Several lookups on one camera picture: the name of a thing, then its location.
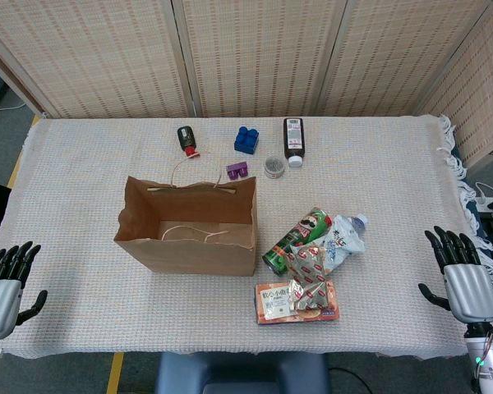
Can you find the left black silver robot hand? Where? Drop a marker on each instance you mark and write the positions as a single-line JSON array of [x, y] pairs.
[[0, 299]]

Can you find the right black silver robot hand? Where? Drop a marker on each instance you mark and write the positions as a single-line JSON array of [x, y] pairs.
[[468, 291]]

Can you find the silver snack packet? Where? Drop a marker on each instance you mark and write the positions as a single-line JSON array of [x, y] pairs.
[[345, 242], [308, 271]]

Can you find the green chips can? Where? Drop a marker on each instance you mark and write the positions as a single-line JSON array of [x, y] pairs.
[[291, 242]]

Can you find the orange cookie box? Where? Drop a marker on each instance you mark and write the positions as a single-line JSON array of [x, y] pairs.
[[275, 303]]

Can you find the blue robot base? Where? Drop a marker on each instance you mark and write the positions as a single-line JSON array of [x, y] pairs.
[[238, 369]]

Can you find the brown paper bag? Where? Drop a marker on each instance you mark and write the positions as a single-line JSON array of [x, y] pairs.
[[189, 254]]

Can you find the dark brown bottle white cap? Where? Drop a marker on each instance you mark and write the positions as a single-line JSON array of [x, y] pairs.
[[293, 139]]

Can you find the small black bottle red cap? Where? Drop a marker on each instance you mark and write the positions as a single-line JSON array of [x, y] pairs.
[[185, 137]]

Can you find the white power strip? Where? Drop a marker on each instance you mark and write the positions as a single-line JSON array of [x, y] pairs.
[[487, 201]]

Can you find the white woven tablecloth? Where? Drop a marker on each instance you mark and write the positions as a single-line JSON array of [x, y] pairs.
[[65, 205]]

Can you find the small round clip jar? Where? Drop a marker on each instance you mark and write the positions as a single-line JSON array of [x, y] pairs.
[[274, 167]]

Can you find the woven folding screen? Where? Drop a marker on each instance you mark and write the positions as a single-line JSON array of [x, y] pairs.
[[107, 61]]

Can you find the purple toy block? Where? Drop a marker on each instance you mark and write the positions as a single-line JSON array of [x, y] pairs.
[[236, 171]]

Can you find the blue toy block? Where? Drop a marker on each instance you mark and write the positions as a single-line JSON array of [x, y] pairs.
[[245, 141]]

